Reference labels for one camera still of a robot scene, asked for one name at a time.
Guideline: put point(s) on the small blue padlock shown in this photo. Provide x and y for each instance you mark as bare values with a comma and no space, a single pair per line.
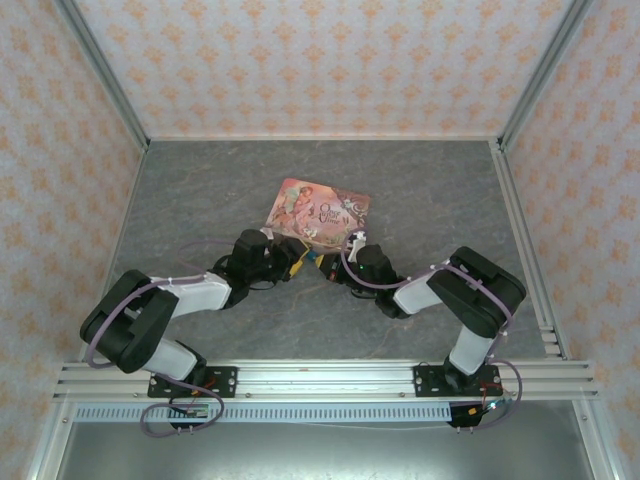
312,257

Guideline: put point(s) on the pink illustrated book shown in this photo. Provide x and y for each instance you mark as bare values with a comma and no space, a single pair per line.
310,210

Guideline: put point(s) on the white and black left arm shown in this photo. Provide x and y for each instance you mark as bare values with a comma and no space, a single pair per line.
200,297

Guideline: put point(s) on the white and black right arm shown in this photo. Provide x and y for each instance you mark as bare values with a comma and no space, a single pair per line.
480,295

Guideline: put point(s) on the small controller circuit board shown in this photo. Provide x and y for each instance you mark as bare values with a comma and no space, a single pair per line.
485,409
192,413

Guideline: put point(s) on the aluminium mounting rail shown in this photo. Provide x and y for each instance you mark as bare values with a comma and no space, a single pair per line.
325,382

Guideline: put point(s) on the aluminium frame crossbar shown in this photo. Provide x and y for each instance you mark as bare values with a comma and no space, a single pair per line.
325,137

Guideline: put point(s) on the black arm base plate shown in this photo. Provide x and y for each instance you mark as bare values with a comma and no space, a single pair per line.
425,380
222,380

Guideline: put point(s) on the aluminium side rail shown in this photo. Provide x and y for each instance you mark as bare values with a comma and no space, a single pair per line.
530,260
115,240

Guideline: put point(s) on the aluminium frame post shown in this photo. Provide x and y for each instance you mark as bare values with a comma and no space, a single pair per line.
105,75
545,75

